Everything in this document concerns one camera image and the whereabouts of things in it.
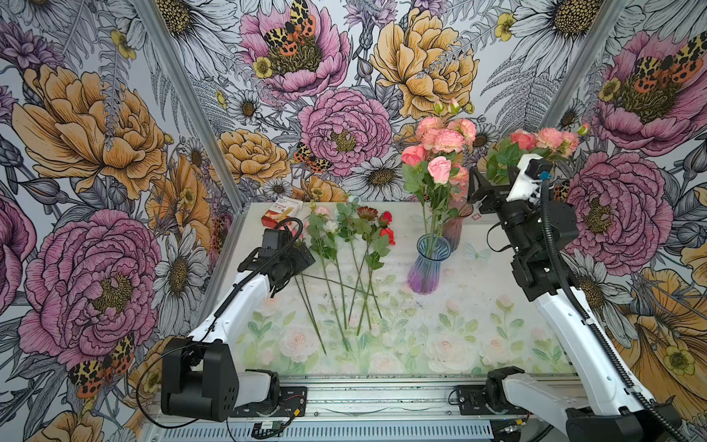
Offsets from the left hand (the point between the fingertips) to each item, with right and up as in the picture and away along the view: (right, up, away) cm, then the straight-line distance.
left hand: (301, 270), depth 86 cm
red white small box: (-14, +21, +29) cm, 39 cm away
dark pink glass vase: (+51, +13, +14) cm, 54 cm away
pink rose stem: (+4, +12, -18) cm, 22 cm away
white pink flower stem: (+4, +12, +22) cm, 26 cm away
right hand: (+46, +25, -22) cm, 57 cm away
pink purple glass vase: (+39, -2, +6) cm, 40 cm away
